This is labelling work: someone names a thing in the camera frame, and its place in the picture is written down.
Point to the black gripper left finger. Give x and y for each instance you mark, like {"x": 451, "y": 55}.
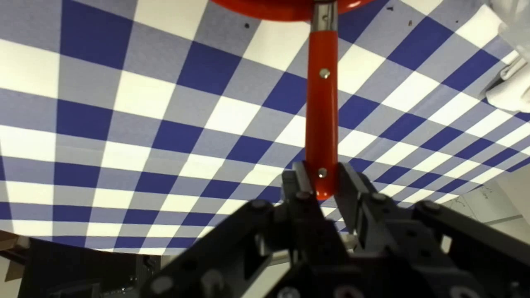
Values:
{"x": 266, "y": 249}

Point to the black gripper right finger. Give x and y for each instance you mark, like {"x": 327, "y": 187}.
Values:
{"x": 420, "y": 249}

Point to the red bowl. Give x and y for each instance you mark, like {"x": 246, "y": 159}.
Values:
{"x": 276, "y": 9}

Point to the blue white checkered tablecloth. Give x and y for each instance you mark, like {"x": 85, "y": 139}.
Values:
{"x": 167, "y": 138}

